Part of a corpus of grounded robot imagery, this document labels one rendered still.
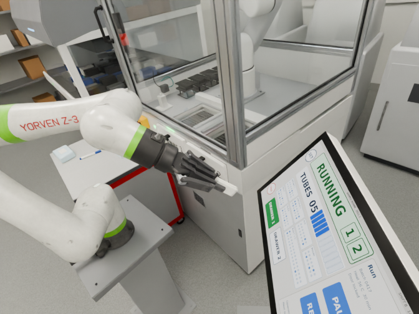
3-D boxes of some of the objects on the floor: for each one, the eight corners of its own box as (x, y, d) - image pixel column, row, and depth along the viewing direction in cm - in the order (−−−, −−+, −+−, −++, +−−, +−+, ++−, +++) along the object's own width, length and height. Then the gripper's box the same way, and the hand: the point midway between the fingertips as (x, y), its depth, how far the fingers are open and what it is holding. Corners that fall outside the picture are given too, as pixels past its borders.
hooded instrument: (127, 195, 233) (11, -38, 125) (75, 132, 355) (-6, -14, 247) (219, 141, 287) (193, -56, 179) (146, 102, 409) (105, -29, 301)
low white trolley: (123, 271, 172) (73, 200, 126) (95, 222, 213) (49, 154, 167) (188, 223, 198) (166, 149, 152) (152, 187, 239) (125, 119, 193)
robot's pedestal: (158, 351, 132) (103, 289, 86) (130, 311, 150) (72, 242, 104) (197, 305, 148) (167, 232, 102) (167, 274, 166) (130, 200, 120)
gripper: (158, 160, 55) (243, 202, 61) (170, 130, 65) (242, 169, 72) (146, 180, 59) (227, 217, 65) (159, 149, 69) (227, 183, 76)
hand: (224, 187), depth 68 cm, fingers closed
